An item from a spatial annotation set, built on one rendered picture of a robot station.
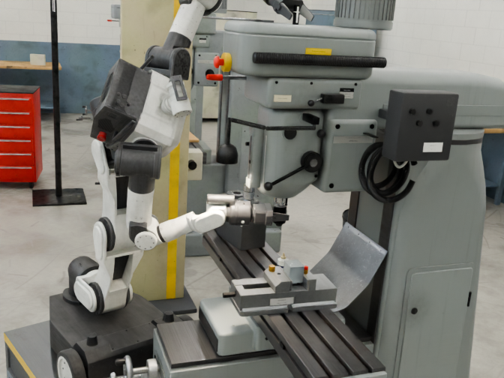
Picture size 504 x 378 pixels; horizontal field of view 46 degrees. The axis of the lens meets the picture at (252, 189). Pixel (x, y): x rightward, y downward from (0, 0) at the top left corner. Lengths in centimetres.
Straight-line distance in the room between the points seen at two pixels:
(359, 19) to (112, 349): 157
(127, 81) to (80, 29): 883
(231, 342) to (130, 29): 209
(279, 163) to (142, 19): 186
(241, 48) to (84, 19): 910
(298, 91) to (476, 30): 607
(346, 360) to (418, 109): 77
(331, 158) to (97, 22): 912
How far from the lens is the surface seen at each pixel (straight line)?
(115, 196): 241
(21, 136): 648
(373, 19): 206
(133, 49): 364
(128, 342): 259
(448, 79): 224
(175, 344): 223
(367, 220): 234
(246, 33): 187
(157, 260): 400
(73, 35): 1091
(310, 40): 192
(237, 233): 250
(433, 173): 219
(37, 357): 290
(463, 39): 806
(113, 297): 268
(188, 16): 228
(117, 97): 205
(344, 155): 206
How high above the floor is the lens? 192
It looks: 17 degrees down
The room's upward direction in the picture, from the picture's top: 4 degrees clockwise
